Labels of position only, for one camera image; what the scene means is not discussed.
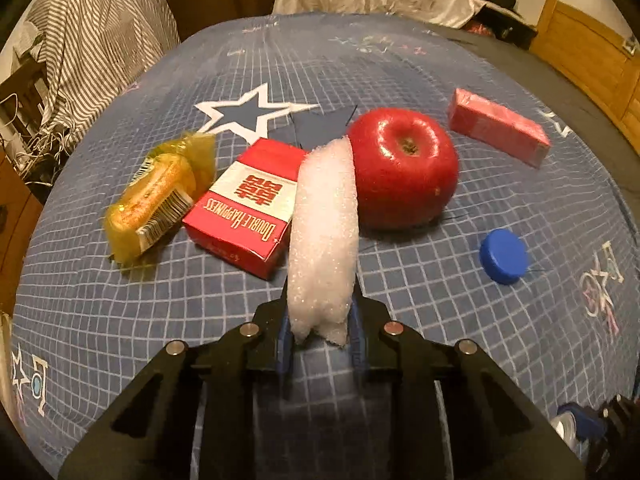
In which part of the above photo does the blue bottle cap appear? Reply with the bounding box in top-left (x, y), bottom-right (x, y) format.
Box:
top-left (479, 229), bottom-right (529, 285)

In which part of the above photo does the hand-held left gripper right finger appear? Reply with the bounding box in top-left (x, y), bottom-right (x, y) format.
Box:
top-left (349, 285), bottom-right (586, 480)

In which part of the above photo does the white foam sheet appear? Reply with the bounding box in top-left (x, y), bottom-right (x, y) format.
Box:
top-left (286, 136), bottom-right (361, 347)

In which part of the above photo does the striped grey white cloth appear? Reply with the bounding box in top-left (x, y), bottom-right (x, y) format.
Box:
top-left (15, 0), bottom-right (181, 151)

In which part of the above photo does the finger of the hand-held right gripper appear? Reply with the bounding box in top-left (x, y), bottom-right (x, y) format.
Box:
top-left (556, 394), bottom-right (640, 480)

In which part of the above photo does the wooden headboard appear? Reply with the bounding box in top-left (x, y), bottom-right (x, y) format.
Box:
top-left (529, 0), bottom-right (640, 136)

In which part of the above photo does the yellow snack packet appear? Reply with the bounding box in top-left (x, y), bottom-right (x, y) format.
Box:
top-left (103, 131), bottom-right (217, 263)

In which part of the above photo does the pink cardboard box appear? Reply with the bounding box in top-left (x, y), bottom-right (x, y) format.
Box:
top-left (448, 88), bottom-right (551, 168)

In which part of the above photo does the red white cigarette box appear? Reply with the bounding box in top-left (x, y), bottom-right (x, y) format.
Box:
top-left (182, 139), bottom-right (308, 281)

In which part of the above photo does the grey blanket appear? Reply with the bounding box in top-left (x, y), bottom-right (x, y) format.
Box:
top-left (425, 25), bottom-right (640, 211)

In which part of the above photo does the red apple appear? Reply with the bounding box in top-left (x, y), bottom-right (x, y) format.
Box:
top-left (347, 108), bottom-right (460, 231)

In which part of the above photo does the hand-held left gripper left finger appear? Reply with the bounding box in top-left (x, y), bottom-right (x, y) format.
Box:
top-left (57, 287), bottom-right (301, 480)

